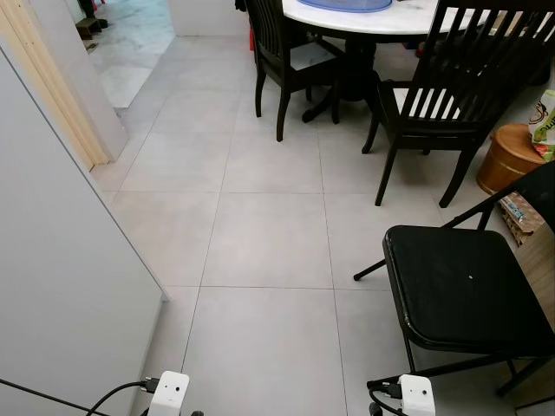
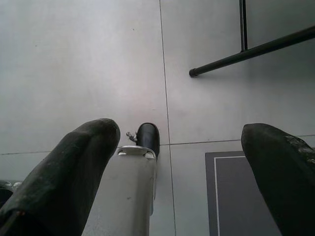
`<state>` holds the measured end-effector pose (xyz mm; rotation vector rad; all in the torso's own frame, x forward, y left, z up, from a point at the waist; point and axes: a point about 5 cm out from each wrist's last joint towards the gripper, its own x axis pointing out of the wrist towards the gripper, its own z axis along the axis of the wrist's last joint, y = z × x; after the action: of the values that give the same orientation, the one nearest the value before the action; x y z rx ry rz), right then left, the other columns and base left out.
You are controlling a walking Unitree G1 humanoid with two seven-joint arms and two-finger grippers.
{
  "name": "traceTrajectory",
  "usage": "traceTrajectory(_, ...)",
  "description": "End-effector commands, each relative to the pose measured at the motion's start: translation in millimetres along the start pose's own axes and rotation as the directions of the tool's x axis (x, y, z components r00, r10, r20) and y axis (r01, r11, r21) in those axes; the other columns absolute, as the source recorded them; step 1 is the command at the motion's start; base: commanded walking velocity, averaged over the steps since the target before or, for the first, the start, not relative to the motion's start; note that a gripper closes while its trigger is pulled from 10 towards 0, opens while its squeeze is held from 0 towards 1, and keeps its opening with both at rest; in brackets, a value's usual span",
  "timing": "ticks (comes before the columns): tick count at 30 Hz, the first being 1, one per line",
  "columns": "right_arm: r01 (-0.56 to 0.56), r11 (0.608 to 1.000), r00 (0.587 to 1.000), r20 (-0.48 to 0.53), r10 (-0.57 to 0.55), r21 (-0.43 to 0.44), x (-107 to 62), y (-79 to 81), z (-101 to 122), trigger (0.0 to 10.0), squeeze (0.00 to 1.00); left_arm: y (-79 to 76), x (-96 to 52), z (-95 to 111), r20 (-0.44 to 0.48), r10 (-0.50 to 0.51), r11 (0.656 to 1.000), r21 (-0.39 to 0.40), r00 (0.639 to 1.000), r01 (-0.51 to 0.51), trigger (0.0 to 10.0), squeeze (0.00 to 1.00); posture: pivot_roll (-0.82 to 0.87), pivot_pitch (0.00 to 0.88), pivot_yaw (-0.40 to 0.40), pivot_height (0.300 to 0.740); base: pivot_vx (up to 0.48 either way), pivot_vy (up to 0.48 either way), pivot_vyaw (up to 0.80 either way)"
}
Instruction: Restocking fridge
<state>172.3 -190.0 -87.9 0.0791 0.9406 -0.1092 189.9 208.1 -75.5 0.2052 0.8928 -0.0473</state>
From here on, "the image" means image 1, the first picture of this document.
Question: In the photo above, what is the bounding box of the round white marble table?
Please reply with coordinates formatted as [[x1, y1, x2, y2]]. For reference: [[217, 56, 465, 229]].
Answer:
[[282, 0, 555, 124]]

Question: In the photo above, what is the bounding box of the blue plastic tray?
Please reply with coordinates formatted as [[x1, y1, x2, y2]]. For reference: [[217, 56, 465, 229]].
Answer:
[[297, 0, 394, 13]]

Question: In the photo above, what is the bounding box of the small dark wooden stool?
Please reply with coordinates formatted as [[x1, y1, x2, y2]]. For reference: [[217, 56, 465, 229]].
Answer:
[[76, 0, 109, 40]]

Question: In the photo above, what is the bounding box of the beige wooden door frame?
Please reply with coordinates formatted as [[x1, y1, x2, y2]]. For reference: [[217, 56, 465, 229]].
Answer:
[[0, 0, 112, 170]]

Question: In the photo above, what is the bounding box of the brown round wooden stool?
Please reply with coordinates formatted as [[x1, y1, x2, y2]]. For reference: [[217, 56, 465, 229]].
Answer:
[[476, 124, 545, 196]]

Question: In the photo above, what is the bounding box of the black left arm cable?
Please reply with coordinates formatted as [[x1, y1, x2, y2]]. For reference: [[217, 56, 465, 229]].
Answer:
[[0, 377, 161, 416]]

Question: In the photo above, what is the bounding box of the green snack bag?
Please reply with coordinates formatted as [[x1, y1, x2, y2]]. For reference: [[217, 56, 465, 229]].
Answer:
[[529, 89, 555, 161]]

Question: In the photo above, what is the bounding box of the white cabinet panel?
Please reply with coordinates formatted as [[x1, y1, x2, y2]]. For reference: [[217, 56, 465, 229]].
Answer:
[[0, 43, 167, 416]]

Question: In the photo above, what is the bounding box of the black folding chair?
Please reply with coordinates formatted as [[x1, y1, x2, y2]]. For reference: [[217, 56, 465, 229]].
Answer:
[[354, 160, 555, 400]]

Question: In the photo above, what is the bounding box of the dark wooden dining chair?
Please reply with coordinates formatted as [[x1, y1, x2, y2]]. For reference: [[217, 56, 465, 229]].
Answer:
[[247, 0, 343, 142], [362, 0, 555, 209]]

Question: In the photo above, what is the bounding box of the colourful printed cardboard box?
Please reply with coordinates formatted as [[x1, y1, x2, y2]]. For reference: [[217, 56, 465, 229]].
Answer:
[[499, 192, 545, 246]]

